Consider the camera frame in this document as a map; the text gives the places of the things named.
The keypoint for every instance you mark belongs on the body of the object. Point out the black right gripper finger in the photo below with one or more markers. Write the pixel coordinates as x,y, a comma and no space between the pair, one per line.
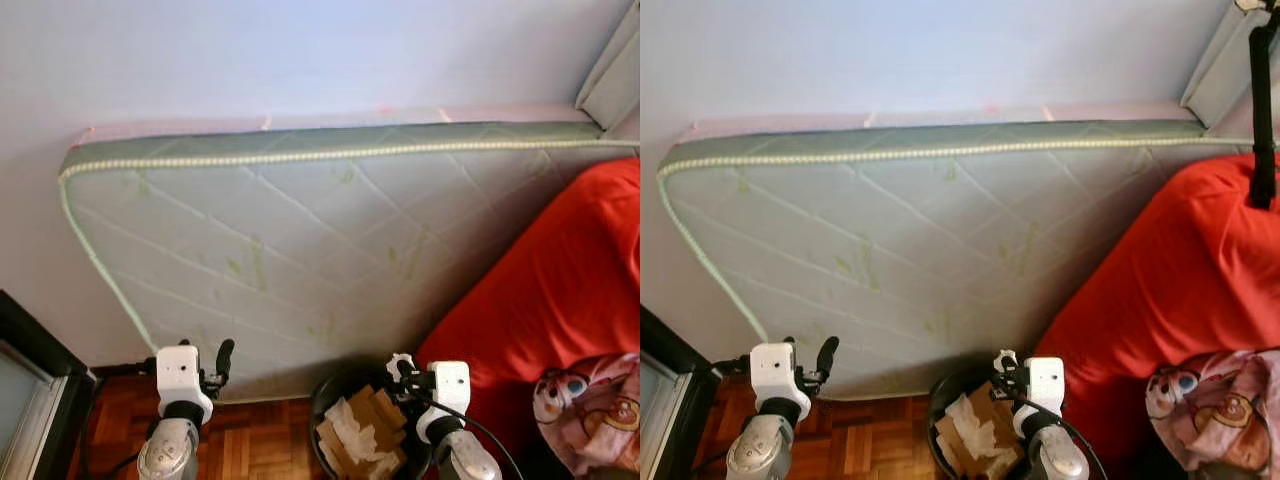
400,362
1005,361

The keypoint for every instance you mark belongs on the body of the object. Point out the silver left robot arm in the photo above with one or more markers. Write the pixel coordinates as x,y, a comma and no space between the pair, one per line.
760,450
170,450

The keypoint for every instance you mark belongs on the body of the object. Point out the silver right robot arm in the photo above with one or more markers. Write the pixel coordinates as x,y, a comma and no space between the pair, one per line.
1060,460
465,460

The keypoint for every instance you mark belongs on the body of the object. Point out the black round trash bin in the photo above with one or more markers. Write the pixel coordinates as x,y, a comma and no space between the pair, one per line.
330,385
945,385

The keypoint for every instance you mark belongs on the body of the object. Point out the white crumpled paper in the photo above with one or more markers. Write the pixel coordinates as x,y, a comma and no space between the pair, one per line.
352,430
968,425

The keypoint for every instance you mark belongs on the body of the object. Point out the black cabinet with glass door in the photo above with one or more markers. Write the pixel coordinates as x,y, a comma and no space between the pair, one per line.
690,365
60,355

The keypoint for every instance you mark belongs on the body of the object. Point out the white quilted mattress green trim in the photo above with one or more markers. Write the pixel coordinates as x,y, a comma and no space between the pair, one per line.
300,250
900,250

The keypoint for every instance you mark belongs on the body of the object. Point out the large red fabric cushion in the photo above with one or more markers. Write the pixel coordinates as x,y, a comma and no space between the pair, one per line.
1150,290
540,290

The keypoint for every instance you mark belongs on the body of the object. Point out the pink cartoon print blanket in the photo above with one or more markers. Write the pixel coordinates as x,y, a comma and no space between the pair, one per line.
1220,410
600,410

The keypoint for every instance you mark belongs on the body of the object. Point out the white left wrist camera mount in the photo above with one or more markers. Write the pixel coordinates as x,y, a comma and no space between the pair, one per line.
772,370
178,372

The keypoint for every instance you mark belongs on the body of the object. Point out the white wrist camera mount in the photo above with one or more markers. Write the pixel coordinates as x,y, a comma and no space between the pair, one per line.
772,370
452,385
178,372
1047,380

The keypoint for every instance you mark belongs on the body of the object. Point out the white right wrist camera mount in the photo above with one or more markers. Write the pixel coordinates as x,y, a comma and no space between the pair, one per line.
1047,380
452,385

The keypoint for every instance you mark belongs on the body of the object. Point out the grey frame board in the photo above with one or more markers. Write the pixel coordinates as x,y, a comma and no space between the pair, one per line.
615,80
1215,75

